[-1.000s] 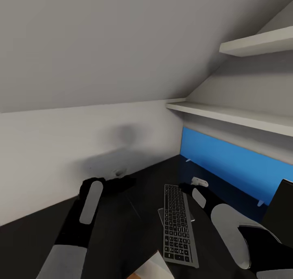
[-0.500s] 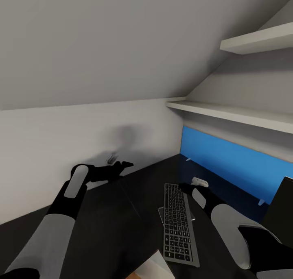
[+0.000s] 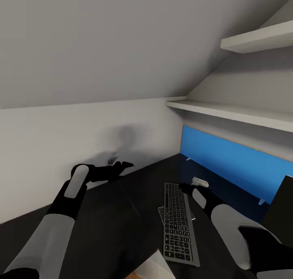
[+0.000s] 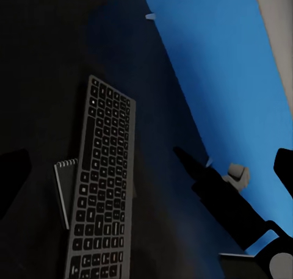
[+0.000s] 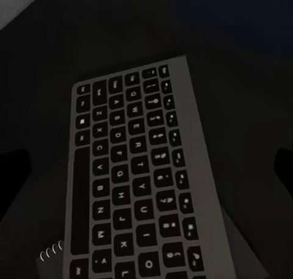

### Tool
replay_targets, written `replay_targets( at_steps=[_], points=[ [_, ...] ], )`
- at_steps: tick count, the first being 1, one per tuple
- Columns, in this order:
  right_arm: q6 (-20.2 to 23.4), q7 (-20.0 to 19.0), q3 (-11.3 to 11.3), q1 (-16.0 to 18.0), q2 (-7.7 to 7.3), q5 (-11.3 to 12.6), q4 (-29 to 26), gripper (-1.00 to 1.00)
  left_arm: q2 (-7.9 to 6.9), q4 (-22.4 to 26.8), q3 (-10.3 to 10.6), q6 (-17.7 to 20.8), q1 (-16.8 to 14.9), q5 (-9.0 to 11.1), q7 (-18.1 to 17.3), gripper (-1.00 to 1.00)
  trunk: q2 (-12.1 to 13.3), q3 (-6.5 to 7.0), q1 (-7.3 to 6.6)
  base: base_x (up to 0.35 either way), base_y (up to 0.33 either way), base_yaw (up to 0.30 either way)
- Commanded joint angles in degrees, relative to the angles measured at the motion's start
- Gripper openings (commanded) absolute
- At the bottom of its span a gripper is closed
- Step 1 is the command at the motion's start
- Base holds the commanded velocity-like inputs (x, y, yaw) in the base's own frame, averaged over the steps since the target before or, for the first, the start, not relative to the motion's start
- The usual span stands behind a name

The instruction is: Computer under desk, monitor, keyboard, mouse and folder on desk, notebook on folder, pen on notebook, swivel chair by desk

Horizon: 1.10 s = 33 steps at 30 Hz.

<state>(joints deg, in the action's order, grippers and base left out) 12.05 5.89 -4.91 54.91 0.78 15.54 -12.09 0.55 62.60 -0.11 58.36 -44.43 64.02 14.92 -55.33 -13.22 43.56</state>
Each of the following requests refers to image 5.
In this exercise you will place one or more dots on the desk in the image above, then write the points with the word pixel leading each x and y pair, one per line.
pixel 240 59

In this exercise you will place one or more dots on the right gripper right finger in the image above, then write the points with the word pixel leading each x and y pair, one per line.
pixel 283 167

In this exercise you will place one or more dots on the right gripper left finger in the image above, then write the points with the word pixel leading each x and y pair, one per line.
pixel 15 167

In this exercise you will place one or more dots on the keyboard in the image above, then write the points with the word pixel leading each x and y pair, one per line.
pixel 141 197

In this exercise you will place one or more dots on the notebook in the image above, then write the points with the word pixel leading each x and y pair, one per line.
pixel 246 264

